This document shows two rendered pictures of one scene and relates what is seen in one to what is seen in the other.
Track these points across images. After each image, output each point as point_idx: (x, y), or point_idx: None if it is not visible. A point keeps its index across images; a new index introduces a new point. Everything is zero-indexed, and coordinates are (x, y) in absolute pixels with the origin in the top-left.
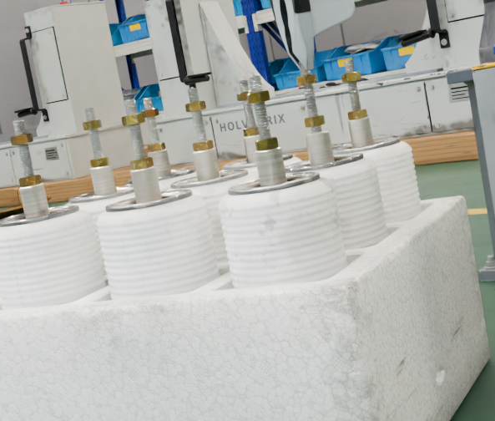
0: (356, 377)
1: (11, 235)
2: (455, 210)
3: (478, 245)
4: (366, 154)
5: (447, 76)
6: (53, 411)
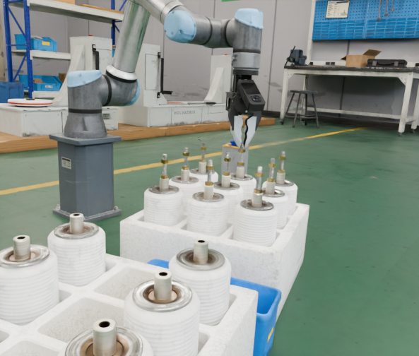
0: (307, 227)
1: (277, 211)
2: None
3: (10, 217)
4: (217, 174)
5: (78, 142)
6: (287, 270)
